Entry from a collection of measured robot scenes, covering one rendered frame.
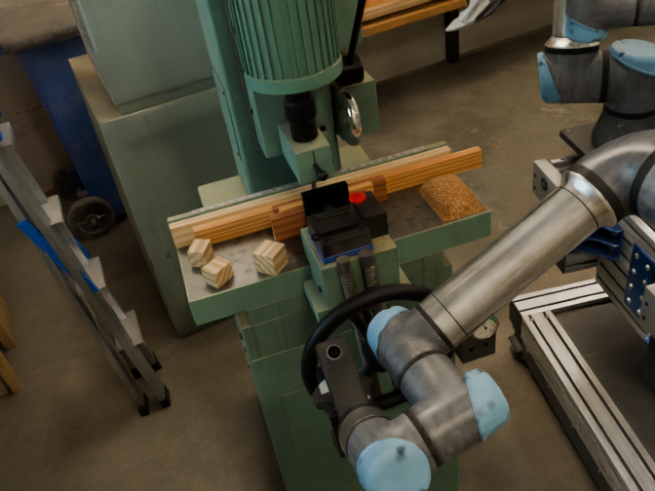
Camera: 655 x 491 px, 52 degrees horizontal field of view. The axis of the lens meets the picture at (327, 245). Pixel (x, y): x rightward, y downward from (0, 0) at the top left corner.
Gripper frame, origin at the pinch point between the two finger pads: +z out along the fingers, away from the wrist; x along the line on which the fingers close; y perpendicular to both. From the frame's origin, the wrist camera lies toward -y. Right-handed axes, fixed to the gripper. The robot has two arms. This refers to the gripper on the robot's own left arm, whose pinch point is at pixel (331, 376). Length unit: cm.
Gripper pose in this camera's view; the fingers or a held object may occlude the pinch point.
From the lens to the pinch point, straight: 110.2
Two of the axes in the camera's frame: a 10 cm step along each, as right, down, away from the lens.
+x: 9.5, -2.8, 1.6
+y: 2.6, 9.6, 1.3
